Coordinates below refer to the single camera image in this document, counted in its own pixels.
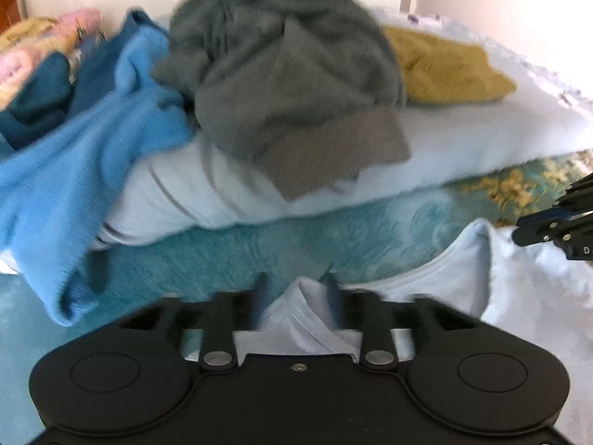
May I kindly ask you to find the white printed t-shirt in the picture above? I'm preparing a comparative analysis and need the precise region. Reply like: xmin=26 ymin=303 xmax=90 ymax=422
xmin=180 ymin=217 xmax=593 ymax=367

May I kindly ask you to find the teal floral bed blanket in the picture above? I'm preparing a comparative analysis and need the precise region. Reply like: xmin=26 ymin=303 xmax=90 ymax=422
xmin=1 ymin=151 xmax=592 ymax=444

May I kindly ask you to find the light blue daisy quilt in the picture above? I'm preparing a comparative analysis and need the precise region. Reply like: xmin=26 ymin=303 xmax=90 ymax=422
xmin=87 ymin=6 xmax=593 ymax=253

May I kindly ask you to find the mustard yellow knit sweater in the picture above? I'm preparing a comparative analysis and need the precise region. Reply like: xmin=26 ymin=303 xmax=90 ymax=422
xmin=382 ymin=26 xmax=517 ymax=106

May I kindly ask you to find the blue fleece garment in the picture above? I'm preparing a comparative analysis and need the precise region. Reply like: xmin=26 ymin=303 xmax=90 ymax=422
xmin=1 ymin=24 xmax=191 ymax=326

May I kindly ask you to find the grey sweatshirt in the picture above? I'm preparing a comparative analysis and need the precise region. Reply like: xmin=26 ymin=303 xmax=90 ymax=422
xmin=152 ymin=0 xmax=411 ymax=200

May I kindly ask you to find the folded colourful floral blanket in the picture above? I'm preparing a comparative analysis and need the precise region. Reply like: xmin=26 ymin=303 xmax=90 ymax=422
xmin=1 ymin=8 xmax=103 ymax=109

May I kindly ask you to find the orange wooden bed headboard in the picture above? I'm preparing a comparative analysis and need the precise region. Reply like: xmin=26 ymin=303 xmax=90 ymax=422
xmin=0 ymin=0 xmax=26 ymax=32

